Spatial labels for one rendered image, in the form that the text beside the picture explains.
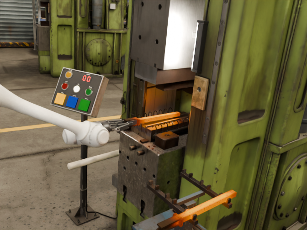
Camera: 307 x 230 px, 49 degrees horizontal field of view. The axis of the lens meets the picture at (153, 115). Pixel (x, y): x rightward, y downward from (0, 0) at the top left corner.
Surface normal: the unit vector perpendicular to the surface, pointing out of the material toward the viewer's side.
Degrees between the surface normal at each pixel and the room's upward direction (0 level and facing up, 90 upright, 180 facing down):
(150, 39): 90
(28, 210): 0
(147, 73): 90
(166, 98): 90
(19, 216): 0
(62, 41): 90
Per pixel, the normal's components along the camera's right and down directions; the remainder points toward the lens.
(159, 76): 0.64, 0.32
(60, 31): 0.39, 0.36
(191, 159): -0.76, 0.16
